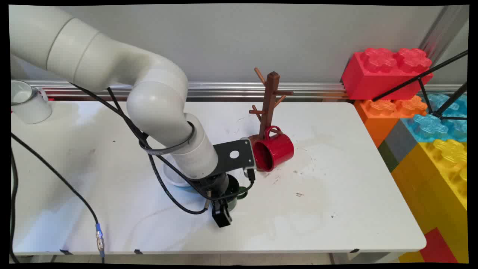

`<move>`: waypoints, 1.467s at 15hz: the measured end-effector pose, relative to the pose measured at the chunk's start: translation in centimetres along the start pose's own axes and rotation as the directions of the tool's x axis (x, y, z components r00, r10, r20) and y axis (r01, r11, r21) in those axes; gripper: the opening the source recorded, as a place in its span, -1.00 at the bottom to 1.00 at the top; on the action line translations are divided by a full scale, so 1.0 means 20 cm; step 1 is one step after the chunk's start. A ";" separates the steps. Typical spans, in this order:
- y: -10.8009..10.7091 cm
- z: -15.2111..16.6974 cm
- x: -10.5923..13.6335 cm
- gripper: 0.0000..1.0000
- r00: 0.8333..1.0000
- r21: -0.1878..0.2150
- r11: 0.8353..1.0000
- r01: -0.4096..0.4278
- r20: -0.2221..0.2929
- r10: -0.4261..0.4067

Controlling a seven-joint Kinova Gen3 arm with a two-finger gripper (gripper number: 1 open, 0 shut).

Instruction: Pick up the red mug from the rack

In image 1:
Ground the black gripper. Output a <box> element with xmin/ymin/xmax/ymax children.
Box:
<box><xmin>189</xmin><ymin>173</ymin><xmax>233</xmax><ymax>228</ymax></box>

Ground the red enamel mug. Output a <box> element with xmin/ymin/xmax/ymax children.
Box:
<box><xmin>252</xmin><ymin>126</ymin><xmax>295</xmax><ymax>172</ymax></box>

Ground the dark green glass mug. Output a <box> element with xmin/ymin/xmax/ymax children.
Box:
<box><xmin>227</xmin><ymin>174</ymin><xmax>248</xmax><ymax>210</ymax></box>

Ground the white bowl with blue base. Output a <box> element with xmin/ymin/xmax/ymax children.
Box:
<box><xmin>163</xmin><ymin>160</ymin><xmax>195</xmax><ymax>192</ymax></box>

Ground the brown wooden mug tree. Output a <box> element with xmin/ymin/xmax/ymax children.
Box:
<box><xmin>246</xmin><ymin>67</ymin><xmax>294</xmax><ymax>150</ymax></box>

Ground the big dark green toy brick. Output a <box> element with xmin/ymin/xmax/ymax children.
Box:
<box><xmin>377</xmin><ymin>140</ymin><xmax>400</xmax><ymax>173</ymax></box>

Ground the big orange toy brick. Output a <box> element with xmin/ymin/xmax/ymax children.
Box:
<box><xmin>354</xmin><ymin>95</ymin><xmax>428</xmax><ymax>148</ymax></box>

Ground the big grey toy brick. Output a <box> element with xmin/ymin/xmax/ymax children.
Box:
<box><xmin>384</xmin><ymin>119</ymin><xmax>419</xmax><ymax>153</ymax></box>

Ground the big red toy brick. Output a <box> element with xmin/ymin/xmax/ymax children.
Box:
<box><xmin>341</xmin><ymin>47</ymin><xmax>434</xmax><ymax>101</ymax></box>

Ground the big yellow toy brick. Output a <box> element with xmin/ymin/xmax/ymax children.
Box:
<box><xmin>391</xmin><ymin>139</ymin><xmax>469</xmax><ymax>264</ymax></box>

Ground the white enamel mug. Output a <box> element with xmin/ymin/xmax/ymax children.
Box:
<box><xmin>10</xmin><ymin>80</ymin><xmax>53</xmax><ymax>124</ymax></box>

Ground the small red toy brick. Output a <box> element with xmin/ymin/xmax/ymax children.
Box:
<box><xmin>419</xmin><ymin>227</ymin><xmax>459</xmax><ymax>264</ymax></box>

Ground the big blue toy brick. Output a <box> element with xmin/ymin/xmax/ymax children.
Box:
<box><xmin>401</xmin><ymin>93</ymin><xmax>468</xmax><ymax>143</ymax></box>

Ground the black tripod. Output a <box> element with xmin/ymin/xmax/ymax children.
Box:
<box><xmin>372</xmin><ymin>50</ymin><xmax>468</xmax><ymax>121</ymax></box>

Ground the black metal camera bracket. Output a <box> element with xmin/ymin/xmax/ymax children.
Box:
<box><xmin>213</xmin><ymin>139</ymin><xmax>257</xmax><ymax>174</ymax></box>

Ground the black velcro strap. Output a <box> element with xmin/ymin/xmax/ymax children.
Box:
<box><xmin>139</xmin><ymin>121</ymin><xmax>197</xmax><ymax>156</ymax></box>

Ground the aluminium rail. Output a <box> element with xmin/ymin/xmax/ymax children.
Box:
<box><xmin>10</xmin><ymin>80</ymin><xmax>467</xmax><ymax>102</ymax></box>

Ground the black cable with metal connector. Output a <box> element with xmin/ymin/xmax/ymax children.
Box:
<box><xmin>10</xmin><ymin>133</ymin><xmax>105</xmax><ymax>264</ymax></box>

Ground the thin black cable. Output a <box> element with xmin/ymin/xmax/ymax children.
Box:
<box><xmin>10</xmin><ymin>149</ymin><xmax>20</xmax><ymax>263</ymax></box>

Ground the aluminium upright post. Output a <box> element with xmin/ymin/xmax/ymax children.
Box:
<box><xmin>418</xmin><ymin>6</ymin><xmax>469</xmax><ymax>68</ymax></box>

